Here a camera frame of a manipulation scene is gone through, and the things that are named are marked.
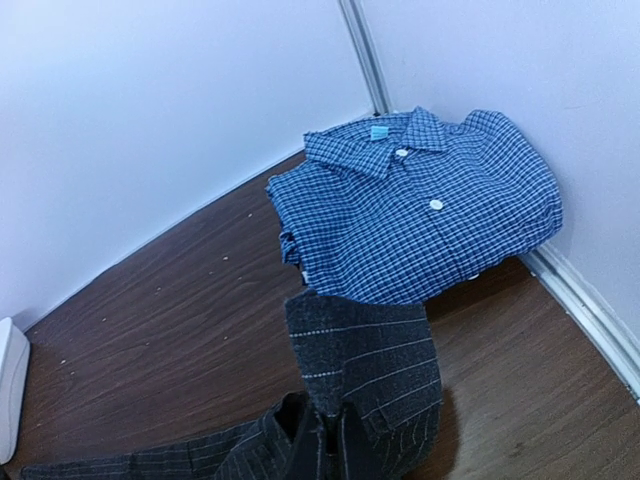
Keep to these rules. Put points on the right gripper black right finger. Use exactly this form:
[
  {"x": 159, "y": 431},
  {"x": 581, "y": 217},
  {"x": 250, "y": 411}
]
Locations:
[{"x": 357, "y": 459}]

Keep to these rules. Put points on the right aluminium frame post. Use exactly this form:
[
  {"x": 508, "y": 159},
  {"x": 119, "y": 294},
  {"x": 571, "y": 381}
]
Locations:
[{"x": 362, "y": 40}]

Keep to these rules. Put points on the white plastic basin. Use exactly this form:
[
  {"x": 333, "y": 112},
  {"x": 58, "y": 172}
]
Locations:
[{"x": 15, "y": 353}]

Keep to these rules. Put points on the blue checked shirt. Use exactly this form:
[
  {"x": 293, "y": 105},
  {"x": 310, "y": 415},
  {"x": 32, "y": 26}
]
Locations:
[{"x": 398, "y": 208}]

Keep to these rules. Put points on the black pinstriped long sleeve shirt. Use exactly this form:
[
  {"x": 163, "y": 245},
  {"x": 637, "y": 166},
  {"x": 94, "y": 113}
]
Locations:
[{"x": 380, "y": 358}]

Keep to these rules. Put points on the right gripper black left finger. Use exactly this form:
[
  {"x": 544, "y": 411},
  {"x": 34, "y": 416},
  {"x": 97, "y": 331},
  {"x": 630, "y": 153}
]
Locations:
[{"x": 305, "y": 431}]

